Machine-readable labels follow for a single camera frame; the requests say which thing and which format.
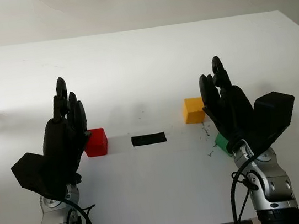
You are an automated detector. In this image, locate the yellow block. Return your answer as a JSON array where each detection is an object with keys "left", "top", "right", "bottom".
[{"left": 180, "top": 95, "right": 207, "bottom": 126}]

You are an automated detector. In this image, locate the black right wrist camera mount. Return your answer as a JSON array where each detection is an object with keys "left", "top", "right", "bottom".
[{"left": 243, "top": 88, "right": 299, "bottom": 157}]

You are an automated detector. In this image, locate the red block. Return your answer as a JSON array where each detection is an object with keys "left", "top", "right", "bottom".
[{"left": 81, "top": 126, "right": 110, "bottom": 158}]

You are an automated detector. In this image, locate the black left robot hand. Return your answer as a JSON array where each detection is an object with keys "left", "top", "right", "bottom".
[{"left": 33, "top": 73, "right": 98, "bottom": 188}]

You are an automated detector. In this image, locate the black tape strip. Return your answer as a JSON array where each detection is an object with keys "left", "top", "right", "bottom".
[{"left": 130, "top": 131, "right": 168, "bottom": 148}]

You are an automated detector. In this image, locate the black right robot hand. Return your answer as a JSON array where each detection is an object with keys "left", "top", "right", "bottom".
[{"left": 194, "top": 51, "right": 261, "bottom": 157}]

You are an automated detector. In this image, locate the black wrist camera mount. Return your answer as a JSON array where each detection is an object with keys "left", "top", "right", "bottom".
[
  {"left": 243, "top": 88, "right": 299, "bottom": 157},
  {"left": 9, "top": 148, "right": 69, "bottom": 206}
]

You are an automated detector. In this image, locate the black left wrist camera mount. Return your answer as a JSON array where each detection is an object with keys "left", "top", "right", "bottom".
[{"left": 9, "top": 148, "right": 69, "bottom": 206}]

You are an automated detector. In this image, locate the green block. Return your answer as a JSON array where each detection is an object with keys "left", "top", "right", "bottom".
[{"left": 213, "top": 130, "right": 234, "bottom": 159}]

